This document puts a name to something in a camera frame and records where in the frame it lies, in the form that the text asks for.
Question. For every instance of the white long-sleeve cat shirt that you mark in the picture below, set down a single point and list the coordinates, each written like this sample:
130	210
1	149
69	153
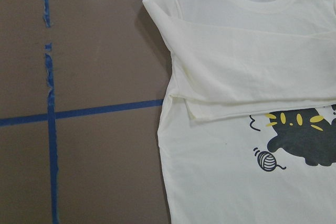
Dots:
247	128

